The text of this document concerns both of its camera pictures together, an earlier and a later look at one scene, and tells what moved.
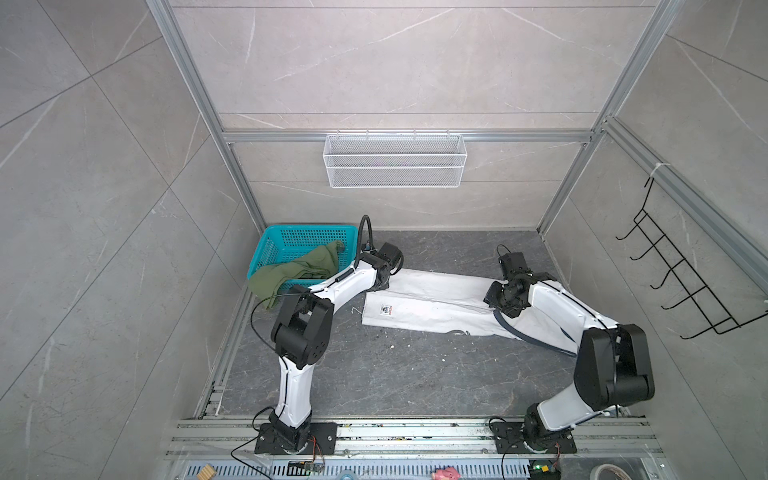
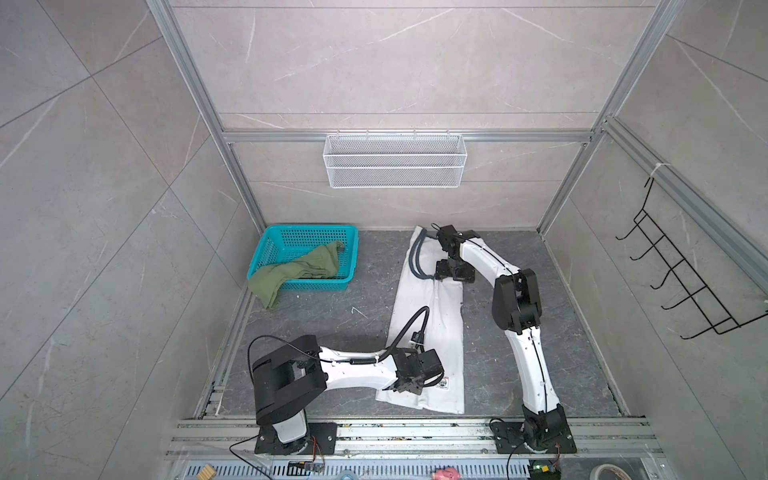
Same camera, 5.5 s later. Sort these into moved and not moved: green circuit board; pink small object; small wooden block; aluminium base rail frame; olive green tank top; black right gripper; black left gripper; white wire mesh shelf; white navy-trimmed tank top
Moved: white navy-trimmed tank top; black left gripper; black right gripper
Not moved: white wire mesh shelf; small wooden block; green circuit board; olive green tank top; pink small object; aluminium base rail frame
